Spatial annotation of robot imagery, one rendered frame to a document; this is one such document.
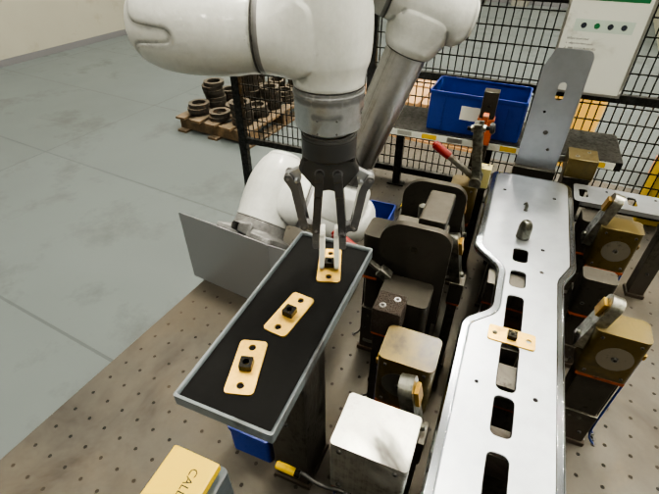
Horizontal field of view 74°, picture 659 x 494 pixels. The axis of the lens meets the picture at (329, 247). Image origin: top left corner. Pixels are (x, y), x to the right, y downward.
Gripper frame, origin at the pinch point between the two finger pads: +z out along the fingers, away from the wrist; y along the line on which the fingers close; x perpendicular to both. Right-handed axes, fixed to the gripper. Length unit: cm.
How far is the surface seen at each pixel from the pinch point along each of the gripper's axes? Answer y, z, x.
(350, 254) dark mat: 3.4, 4.0, 3.2
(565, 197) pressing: 62, 20, 51
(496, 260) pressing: 36.5, 19.8, 22.3
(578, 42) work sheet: 71, -9, 94
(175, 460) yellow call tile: -14.9, 3.9, -33.4
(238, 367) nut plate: -10.4, 2.9, -21.7
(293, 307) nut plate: -4.6, 2.8, -11.0
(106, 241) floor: -147, 120, 149
